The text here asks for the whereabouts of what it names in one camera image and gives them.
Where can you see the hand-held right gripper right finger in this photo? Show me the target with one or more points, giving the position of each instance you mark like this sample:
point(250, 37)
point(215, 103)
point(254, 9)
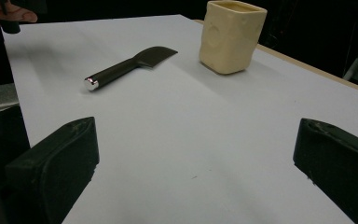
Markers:
point(338, 165)

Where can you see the cream square ceramic cup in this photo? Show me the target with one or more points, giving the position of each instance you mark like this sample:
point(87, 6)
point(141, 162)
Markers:
point(230, 37)

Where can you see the black kitchen knife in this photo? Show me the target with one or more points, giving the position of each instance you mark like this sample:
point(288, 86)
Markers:
point(121, 70)

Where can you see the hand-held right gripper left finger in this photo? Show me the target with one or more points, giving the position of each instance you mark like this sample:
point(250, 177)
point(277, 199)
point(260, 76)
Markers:
point(59, 168)

